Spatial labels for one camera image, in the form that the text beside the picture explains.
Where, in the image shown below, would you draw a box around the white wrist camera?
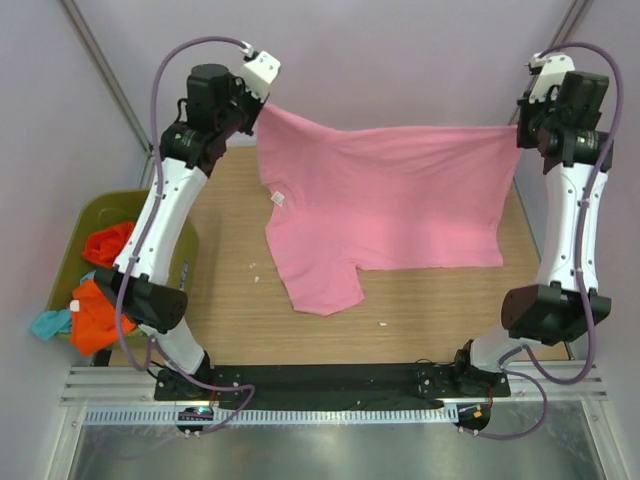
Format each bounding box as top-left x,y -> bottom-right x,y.
526,52 -> 575,104
238,42 -> 281,102

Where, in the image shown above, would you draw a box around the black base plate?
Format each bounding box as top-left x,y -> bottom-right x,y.
152,361 -> 512,412

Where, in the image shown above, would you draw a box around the olive green plastic bin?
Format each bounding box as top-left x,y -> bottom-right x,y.
45,188 -> 202,341

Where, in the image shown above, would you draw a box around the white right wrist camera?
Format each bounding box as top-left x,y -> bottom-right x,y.
526,52 -> 575,104

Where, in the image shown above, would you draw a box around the aluminium frame post left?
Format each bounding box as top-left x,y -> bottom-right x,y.
59,0 -> 152,157

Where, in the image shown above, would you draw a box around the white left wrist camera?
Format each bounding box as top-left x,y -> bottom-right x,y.
238,42 -> 281,102

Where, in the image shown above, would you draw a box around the orange t shirt in bin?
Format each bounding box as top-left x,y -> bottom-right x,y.
82,221 -> 135,268

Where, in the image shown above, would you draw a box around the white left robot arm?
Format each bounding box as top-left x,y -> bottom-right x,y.
94,56 -> 281,400

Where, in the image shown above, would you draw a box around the slotted cable duct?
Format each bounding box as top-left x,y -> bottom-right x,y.
84,404 -> 458,426

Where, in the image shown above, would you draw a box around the aluminium frame post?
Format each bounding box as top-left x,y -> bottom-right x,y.
508,0 -> 594,125
59,0 -> 152,157

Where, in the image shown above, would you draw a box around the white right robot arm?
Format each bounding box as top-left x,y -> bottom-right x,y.
450,68 -> 613,396

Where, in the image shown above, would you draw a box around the aluminium frame post right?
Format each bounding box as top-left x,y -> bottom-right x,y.
508,0 -> 594,125

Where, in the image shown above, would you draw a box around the orange t shirt over rim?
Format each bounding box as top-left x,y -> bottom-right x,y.
69,278 -> 119,356

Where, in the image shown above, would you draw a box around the aluminium front rail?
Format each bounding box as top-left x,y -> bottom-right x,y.
61,361 -> 607,411

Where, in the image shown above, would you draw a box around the white paper scraps left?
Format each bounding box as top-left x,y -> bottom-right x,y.
249,262 -> 260,283

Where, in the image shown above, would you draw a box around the teal t shirt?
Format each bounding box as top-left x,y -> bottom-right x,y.
30,271 -> 96,341

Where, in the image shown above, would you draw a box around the pink t shirt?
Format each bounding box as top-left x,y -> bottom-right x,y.
257,106 -> 520,316

